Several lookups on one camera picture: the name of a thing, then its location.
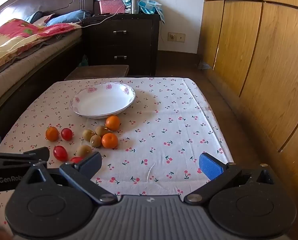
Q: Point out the cherry print tablecloth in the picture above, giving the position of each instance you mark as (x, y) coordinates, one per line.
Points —
(164, 120)

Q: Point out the teal plastic bag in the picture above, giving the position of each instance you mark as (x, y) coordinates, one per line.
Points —
(84, 60)

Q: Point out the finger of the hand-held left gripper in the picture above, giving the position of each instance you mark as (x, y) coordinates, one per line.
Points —
(36, 153)

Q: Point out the white thread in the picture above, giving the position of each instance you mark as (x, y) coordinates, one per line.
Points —
(150, 173)

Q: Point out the yellow wooden wardrobe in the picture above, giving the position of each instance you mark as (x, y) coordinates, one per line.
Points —
(264, 55)

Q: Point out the dark wooden stool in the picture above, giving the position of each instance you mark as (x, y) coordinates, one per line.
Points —
(96, 72)

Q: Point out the red yellow floral blanket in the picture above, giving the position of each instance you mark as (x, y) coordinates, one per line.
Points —
(16, 40)

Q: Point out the dark wooden nightstand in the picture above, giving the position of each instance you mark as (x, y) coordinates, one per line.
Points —
(139, 47)

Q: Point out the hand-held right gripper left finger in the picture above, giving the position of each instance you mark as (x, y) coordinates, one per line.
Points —
(94, 160)

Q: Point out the red cherry tomato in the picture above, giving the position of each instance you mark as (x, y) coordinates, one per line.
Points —
(76, 159)
(66, 134)
(60, 153)

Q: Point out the bed with floral quilt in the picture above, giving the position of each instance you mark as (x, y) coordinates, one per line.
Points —
(39, 92)

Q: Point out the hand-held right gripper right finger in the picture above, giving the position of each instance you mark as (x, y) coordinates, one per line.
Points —
(209, 166)

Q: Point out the white floral plate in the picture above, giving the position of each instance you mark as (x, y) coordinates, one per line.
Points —
(101, 101)

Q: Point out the blue patterned plastic bag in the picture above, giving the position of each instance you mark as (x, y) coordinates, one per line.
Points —
(150, 5)

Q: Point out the beige wall socket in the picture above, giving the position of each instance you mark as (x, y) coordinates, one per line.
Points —
(176, 37)

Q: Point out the pink plastic basket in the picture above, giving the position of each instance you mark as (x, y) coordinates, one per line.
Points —
(111, 7)

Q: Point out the small orange mandarin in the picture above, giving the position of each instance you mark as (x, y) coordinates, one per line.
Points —
(51, 133)
(112, 123)
(109, 140)

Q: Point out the blue pillow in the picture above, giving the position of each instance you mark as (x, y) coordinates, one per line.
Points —
(64, 17)

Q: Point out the steel thermos bottle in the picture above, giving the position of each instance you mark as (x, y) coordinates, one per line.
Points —
(135, 2)

